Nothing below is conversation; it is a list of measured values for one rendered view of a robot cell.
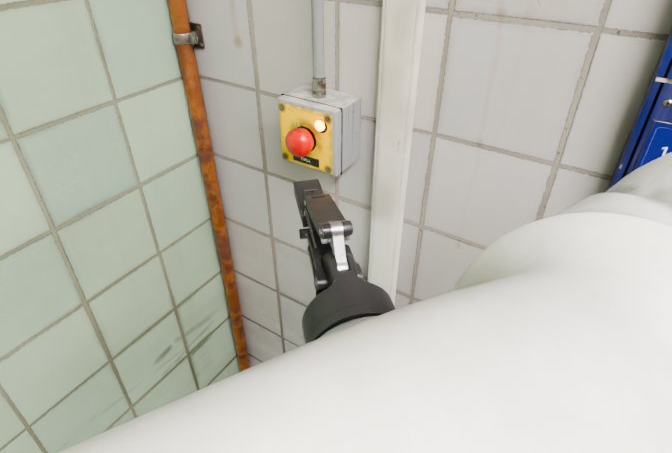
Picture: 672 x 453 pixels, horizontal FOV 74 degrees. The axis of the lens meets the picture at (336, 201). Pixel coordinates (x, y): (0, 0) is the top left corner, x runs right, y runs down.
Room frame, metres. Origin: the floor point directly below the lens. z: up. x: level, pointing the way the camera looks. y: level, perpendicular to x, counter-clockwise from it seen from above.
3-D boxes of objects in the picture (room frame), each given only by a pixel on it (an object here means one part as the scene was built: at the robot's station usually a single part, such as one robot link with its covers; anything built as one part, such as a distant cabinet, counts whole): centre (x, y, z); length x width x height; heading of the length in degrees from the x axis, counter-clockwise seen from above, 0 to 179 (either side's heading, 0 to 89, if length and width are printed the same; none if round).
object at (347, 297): (0.26, -0.01, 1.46); 0.09 x 0.07 x 0.08; 13
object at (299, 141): (0.56, 0.05, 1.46); 0.04 x 0.04 x 0.04; 58
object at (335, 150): (0.60, 0.02, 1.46); 0.10 x 0.07 x 0.10; 58
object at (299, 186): (0.41, 0.03, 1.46); 0.07 x 0.03 x 0.01; 13
